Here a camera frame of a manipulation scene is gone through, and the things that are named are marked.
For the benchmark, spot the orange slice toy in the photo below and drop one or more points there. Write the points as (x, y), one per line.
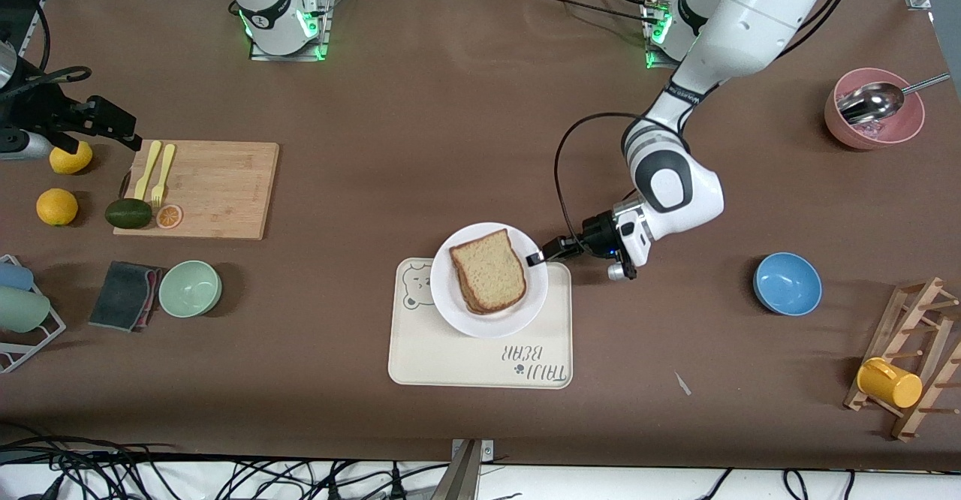
(169, 216)

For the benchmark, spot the cream bear print tray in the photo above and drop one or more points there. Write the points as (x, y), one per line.
(450, 357)

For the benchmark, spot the white round plate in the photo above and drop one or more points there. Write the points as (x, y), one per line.
(495, 323)

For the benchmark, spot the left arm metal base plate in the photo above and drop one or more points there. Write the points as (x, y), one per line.
(653, 57)

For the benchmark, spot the yellow plastic fork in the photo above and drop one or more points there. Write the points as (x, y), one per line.
(163, 170)

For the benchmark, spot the blue cup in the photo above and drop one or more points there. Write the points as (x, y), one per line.
(13, 276)

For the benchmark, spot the grey tape scrap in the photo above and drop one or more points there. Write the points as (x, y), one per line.
(682, 384)

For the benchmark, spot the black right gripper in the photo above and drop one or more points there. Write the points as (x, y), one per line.
(46, 112)

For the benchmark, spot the yellow mug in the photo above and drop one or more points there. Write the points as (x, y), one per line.
(890, 384)

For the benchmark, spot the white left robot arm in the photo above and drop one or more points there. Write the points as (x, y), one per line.
(751, 27)

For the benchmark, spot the wooden mug rack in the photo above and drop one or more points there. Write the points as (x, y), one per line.
(927, 312)

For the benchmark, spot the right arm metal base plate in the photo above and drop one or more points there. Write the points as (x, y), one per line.
(324, 27)

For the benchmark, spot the wooden cutting board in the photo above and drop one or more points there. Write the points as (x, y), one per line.
(225, 192)

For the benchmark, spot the plain toast bread slice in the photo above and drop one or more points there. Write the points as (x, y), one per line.
(488, 271)

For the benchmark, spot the yellow lemon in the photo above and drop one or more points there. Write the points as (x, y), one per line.
(71, 164)
(57, 207)

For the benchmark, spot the grey sponge cloth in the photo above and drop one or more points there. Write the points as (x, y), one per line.
(124, 296)

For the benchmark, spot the aluminium camera post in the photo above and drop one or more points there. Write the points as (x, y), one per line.
(465, 470)

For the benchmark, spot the dark green avocado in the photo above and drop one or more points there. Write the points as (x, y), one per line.
(128, 213)

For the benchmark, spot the pale green bowl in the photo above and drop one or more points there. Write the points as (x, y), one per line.
(190, 288)

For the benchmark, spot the pale green cup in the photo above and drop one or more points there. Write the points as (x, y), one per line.
(21, 310)

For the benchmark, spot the yellow plastic knife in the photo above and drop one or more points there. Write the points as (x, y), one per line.
(147, 170)

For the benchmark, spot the pink bowl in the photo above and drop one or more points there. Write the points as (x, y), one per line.
(901, 128)

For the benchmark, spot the metal ladle spoon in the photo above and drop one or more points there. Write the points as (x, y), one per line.
(875, 100)

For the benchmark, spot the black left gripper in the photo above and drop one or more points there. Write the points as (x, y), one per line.
(598, 234)

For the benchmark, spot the blue bowl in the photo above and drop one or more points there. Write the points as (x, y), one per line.
(787, 284)

